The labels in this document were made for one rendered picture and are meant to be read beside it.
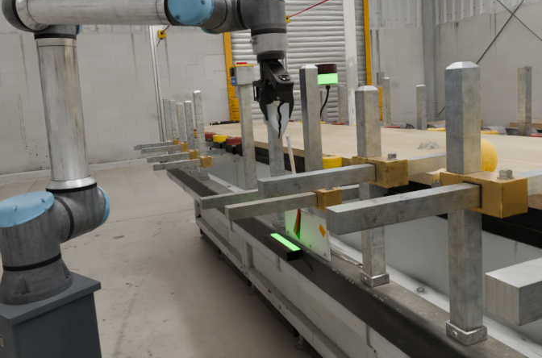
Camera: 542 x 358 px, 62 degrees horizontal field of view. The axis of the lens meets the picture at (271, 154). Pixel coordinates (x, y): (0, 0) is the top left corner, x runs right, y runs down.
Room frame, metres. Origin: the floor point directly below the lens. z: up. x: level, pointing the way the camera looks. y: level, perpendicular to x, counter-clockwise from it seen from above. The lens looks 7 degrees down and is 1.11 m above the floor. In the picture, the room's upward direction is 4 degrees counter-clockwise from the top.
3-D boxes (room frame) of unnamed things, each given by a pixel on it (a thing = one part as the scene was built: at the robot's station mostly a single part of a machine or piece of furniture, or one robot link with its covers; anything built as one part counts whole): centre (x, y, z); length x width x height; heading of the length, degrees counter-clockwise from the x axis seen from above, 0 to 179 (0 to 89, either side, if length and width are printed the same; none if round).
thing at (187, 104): (2.54, 0.44, 0.87); 0.04 x 0.04 x 0.48; 22
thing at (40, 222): (1.26, 0.70, 0.79); 0.17 x 0.15 x 0.18; 159
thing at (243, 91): (1.62, 0.08, 0.93); 0.05 x 0.05 x 0.45; 22
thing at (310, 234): (1.16, -0.07, 0.75); 0.26 x 0.01 x 0.10; 22
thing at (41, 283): (1.25, 0.70, 0.65); 0.19 x 0.19 x 0.10
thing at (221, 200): (1.32, 0.00, 0.82); 0.44 x 0.03 x 0.04; 112
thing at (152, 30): (3.54, 0.80, 1.20); 0.15 x 0.12 x 1.00; 22
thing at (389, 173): (0.89, -0.21, 0.95); 0.14 x 0.06 x 0.05; 22
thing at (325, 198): (1.12, -0.12, 0.85); 0.14 x 0.06 x 0.05; 22
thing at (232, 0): (1.19, 0.09, 1.32); 0.12 x 0.12 x 0.09; 69
